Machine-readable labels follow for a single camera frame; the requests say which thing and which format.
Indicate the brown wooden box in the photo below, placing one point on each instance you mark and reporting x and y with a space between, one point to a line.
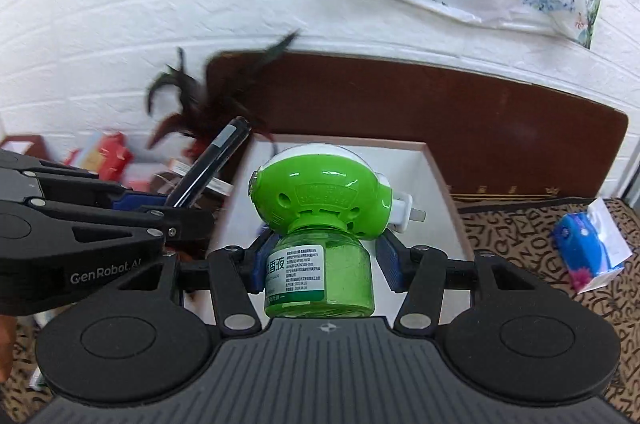
25 143

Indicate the patterned brown blanket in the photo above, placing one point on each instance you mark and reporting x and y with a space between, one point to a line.
500 234

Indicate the white cardboard box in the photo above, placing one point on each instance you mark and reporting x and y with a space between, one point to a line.
435 204

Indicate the green mosquito repellent heater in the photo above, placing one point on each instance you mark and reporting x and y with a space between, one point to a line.
320 199

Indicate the dark feather duster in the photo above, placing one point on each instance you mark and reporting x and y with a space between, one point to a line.
192 103

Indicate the blue tissue pack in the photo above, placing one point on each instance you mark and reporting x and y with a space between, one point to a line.
582 239

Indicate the brown wooden headboard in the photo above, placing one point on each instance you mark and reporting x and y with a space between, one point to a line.
450 113

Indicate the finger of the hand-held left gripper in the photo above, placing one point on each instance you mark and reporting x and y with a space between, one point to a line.
140 202
100 234

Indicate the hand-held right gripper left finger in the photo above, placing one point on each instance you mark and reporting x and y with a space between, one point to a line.
256 266

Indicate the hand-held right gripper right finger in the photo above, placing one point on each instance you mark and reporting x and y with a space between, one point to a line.
390 264

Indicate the black pen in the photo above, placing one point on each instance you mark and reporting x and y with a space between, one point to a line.
215 158

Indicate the red box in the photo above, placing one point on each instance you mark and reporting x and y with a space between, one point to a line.
115 156

